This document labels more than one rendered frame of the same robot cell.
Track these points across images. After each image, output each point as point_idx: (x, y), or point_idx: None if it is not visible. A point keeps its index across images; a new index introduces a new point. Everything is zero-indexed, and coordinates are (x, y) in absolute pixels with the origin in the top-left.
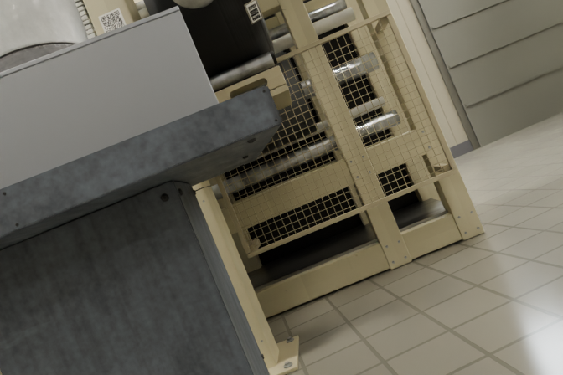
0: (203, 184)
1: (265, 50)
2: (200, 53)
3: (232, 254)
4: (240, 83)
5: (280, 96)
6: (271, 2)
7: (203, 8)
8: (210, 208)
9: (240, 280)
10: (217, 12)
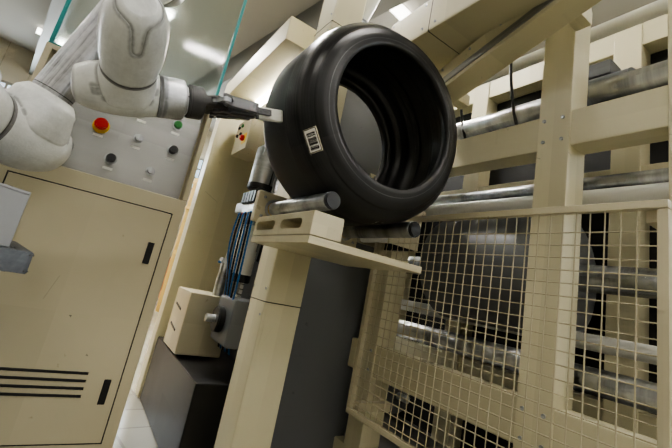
0: (270, 299)
1: (338, 189)
2: (280, 172)
3: (253, 382)
4: (289, 214)
5: (323, 248)
6: (529, 145)
7: (278, 127)
8: (260, 324)
9: (238, 412)
10: (284, 133)
